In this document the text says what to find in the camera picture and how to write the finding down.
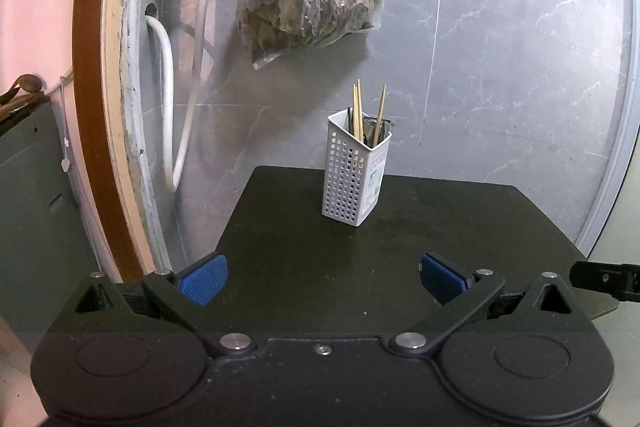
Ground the plain wooden chopstick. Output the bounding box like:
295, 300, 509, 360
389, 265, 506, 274
352, 83, 363, 142
356, 78, 366, 142

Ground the white water hose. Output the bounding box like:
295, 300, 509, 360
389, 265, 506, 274
145, 0, 213, 192

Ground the grey metal peeler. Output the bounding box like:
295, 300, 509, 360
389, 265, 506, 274
364, 118, 394, 146

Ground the wooden chopstick with teal band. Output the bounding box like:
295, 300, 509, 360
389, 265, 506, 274
372, 83, 388, 148

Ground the brown wooden door frame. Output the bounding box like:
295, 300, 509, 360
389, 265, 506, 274
70, 0, 173, 283

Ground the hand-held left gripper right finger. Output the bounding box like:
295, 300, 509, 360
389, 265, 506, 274
387, 252, 593, 356

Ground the dark grey cabinet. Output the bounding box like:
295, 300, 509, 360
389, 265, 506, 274
0, 102, 116, 323

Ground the white perforated utensil holder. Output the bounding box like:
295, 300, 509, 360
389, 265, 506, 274
321, 108, 393, 226

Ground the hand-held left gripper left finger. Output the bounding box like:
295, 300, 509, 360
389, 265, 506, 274
50, 251, 256, 356

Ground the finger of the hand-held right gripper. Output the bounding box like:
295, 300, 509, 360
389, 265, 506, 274
569, 259, 640, 303

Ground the white string tag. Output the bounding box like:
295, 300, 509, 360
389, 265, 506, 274
57, 74, 75, 172

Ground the brown leather strap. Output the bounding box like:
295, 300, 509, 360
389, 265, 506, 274
0, 74, 48, 118

